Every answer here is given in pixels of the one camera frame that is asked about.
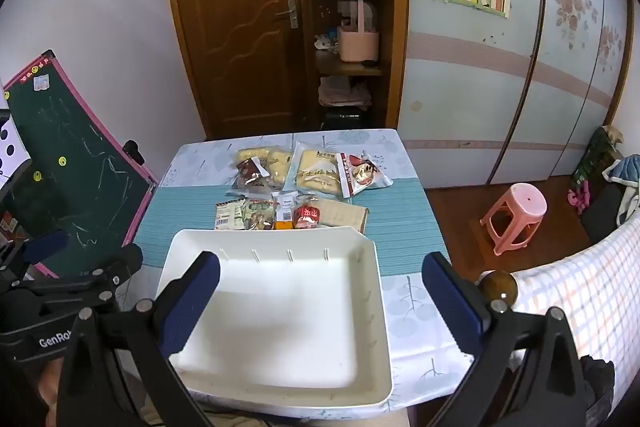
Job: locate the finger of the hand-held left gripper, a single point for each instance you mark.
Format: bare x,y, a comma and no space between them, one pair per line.
50,243
122,262

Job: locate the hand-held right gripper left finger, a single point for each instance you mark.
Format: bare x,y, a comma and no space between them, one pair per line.
195,307

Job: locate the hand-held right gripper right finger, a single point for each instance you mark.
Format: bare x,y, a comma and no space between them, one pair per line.
447,302

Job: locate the white plastic tray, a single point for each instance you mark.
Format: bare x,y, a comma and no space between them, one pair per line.
280,317

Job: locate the beige barcode snack packet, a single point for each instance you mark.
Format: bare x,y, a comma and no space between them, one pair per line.
230,217

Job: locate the nut mix snack packet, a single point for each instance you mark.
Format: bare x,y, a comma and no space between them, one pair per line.
260,217

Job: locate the orange white sachet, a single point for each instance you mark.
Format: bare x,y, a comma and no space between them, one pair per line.
284,217

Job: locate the brown paper packet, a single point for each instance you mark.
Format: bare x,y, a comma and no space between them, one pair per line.
345,214

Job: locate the small red snack packet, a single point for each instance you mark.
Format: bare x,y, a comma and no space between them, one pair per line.
306,218

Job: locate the brown snack clear packet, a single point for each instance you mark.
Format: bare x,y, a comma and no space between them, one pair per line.
248,172

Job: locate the white red fruit packet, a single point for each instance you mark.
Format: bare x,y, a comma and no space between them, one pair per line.
360,174

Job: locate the yellow snack clear packet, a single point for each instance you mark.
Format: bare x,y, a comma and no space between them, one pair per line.
252,154
280,164

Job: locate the large yellow cake packet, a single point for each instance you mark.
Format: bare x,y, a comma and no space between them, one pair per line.
317,172

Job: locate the brown round bedpost knob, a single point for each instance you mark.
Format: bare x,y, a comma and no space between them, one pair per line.
497,288

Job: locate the pink framed chalkboard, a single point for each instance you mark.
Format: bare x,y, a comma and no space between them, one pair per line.
80,197

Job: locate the pink plastic stool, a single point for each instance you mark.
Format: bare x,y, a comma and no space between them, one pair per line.
515,212

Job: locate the checked bed sheet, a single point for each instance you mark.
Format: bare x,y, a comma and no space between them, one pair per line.
590,287

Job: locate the white chalkboard sticker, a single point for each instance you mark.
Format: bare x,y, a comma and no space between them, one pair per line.
43,82

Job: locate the pink toy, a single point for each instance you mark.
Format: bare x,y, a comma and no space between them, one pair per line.
579,199

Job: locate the dark bag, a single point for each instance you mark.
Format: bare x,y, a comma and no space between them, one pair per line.
600,217

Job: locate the green box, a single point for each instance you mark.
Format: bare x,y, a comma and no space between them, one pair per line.
595,157

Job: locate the black box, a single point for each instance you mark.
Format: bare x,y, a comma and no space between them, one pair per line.
345,119

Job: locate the flowered sliding wardrobe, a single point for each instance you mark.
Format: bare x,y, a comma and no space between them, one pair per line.
500,97

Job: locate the blue white cloth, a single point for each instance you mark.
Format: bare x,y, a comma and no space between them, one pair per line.
625,182

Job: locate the folded pink cloths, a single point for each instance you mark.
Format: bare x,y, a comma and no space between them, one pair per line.
345,93

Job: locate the brown wooden door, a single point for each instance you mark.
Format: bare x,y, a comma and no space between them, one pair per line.
225,32

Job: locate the pink basket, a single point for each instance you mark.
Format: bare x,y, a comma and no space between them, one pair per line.
359,42

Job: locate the wooden shelf unit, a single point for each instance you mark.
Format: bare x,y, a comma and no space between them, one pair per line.
395,32

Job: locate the small toys on shelf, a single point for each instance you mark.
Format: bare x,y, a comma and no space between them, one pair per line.
326,41

